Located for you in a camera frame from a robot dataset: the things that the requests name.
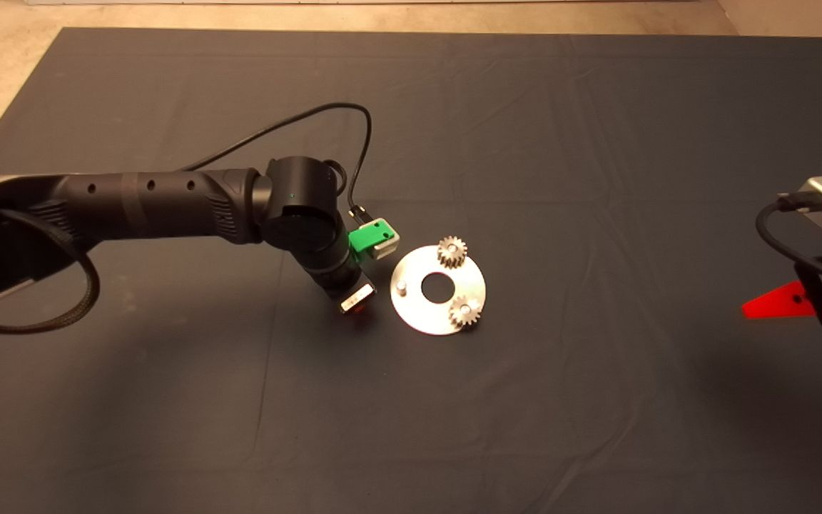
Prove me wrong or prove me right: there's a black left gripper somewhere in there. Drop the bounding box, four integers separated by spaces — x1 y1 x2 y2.
324 266 378 319

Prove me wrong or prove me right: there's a small steel planetary gear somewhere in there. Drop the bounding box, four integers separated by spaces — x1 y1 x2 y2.
437 236 470 271
449 294 484 331

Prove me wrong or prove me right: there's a round metal carrier plate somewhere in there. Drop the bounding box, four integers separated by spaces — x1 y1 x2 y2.
390 244 487 336

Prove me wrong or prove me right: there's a dark grey table cloth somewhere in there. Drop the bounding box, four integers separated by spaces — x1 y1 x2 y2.
0 26 822 514

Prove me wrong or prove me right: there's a black right camera cable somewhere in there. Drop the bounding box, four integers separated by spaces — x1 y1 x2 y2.
755 193 822 292

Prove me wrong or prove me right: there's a black camera cable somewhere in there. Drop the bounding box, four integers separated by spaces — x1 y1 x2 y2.
755 193 822 292
180 102 374 222

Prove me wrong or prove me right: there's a green left camera mount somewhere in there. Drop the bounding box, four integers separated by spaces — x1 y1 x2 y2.
347 219 392 263

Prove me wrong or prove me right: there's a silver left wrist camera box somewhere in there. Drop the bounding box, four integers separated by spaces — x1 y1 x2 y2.
370 217 402 260

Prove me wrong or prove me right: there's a black left camera cable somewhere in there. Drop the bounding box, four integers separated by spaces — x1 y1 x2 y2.
180 102 374 222

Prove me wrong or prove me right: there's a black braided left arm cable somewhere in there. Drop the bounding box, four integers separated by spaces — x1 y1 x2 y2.
0 207 102 336

